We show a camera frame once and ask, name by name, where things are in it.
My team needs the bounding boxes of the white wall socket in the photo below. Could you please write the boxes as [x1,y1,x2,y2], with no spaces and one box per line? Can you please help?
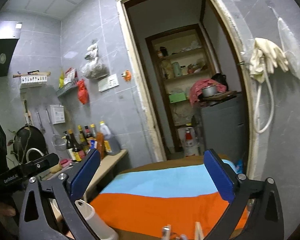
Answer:
[98,74,119,92]

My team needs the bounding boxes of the white wall rack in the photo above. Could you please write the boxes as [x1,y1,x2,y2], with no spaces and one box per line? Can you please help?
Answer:
[20,74,48,85]

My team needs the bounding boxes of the large dark sauce jug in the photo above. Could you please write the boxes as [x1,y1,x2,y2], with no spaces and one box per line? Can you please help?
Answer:
[99,121,121,156]

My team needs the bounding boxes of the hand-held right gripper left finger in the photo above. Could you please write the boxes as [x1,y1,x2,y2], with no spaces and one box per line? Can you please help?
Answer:
[19,149,102,240]

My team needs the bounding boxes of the hanging clear plastic bag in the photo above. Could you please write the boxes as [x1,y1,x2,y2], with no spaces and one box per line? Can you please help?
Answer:
[277,17,300,81]

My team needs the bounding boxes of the hanging metal spatula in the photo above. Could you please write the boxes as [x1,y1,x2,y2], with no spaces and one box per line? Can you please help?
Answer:
[36,109,46,133]

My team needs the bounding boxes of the white plastic utensil holder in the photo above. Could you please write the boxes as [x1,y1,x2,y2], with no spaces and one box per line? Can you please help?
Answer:
[74,199,119,240]

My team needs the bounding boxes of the red cloth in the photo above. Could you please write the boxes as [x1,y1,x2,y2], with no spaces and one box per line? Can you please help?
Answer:
[189,78,227,106]

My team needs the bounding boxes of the wooden utensil handle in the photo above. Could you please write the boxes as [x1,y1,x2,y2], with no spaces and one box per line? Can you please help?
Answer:
[194,221,203,240]

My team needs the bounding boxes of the grey wall shelf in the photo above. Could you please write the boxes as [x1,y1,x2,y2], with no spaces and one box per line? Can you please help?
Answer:
[56,79,79,98]

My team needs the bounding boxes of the beige kitchen counter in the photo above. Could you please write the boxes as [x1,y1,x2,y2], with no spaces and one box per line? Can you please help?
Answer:
[43,149,128,202]

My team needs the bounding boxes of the metal strainer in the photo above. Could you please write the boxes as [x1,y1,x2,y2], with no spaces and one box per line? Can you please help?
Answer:
[45,109,67,151]

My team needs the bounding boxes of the black range hood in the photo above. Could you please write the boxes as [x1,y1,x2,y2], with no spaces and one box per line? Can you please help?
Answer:
[0,22,22,80]

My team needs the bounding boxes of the clear bag of dried goods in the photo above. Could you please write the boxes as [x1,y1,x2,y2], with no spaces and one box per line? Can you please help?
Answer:
[80,39,109,79]

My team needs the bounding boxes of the green thermos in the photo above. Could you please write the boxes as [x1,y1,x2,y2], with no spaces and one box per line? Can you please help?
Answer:
[172,62,182,78]

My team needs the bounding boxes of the wooden pantry shelf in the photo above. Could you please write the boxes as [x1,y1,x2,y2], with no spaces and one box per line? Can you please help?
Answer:
[145,23,221,157]

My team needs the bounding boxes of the black wok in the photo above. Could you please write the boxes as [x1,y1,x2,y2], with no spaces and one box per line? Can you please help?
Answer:
[15,125,47,157]

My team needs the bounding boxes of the cream rubber gloves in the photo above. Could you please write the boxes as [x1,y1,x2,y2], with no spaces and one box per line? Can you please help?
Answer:
[249,37,290,83]

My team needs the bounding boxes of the wooden rolling pin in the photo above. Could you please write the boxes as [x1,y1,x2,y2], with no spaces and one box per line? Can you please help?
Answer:
[12,71,51,78]

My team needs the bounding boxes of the red seasoning packet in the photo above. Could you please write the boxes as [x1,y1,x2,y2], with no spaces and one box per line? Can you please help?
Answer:
[96,132,106,159]

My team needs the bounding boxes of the red plastic bag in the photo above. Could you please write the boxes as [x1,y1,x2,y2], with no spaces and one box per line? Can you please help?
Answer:
[77,79,89,105]

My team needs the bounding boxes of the green box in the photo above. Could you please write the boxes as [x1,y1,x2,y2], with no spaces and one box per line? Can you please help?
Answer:
[168,92,187,103]

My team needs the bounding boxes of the grey cabinet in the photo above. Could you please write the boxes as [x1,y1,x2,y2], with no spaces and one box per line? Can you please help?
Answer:
[198,92,246,161]

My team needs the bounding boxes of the yellow capped sauce bottle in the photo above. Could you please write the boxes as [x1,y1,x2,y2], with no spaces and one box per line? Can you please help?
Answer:
[77,125,89,153]

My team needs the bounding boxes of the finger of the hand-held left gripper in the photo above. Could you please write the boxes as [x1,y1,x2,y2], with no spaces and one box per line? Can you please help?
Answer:
[19,152,60,181]

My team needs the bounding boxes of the blue plastic bag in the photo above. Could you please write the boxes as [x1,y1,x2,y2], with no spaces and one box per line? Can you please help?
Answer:
[234,158,244,174]

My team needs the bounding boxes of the black bag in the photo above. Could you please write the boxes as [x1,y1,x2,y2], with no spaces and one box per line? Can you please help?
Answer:
[211,73,227,86]

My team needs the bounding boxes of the red white snack packet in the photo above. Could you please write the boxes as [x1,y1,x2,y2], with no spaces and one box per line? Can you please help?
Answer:
[64,67,78,84]

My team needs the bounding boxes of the orange blue brown striped cloth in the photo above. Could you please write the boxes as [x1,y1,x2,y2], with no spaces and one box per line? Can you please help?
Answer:
[89,155,251,240]

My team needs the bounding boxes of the cream door frame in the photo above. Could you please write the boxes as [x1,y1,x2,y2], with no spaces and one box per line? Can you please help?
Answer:
[116,0,260,180]

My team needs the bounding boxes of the person's left hand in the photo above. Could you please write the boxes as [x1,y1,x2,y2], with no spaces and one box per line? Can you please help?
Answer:
[0,201,17,218]

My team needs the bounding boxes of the metal pot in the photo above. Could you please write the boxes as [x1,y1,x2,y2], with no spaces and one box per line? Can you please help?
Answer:
[201,85,217,98]

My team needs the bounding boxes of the white hose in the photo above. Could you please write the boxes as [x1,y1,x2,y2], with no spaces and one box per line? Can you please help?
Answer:
[254,55,276,134]

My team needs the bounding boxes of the red white bottle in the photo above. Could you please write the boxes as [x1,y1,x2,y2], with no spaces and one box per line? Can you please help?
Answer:
[183,127,199,157]

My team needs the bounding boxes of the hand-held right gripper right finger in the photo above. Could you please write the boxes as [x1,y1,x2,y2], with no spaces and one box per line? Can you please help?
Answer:
[202,149,285,240]

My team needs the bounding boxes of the steel utensil handle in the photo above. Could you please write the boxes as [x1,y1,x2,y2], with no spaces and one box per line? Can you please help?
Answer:
[162,225,172,240]

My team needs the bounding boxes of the curved metal faucet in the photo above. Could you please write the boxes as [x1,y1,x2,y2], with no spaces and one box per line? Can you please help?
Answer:
[26,148,44,162]

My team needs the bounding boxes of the white wall box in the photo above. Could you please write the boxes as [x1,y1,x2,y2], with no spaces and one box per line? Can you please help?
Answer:
[50,104,65,125]

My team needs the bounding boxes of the tall dark sauce bottle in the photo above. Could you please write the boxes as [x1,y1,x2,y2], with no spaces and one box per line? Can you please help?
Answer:
[66,129,81,162]

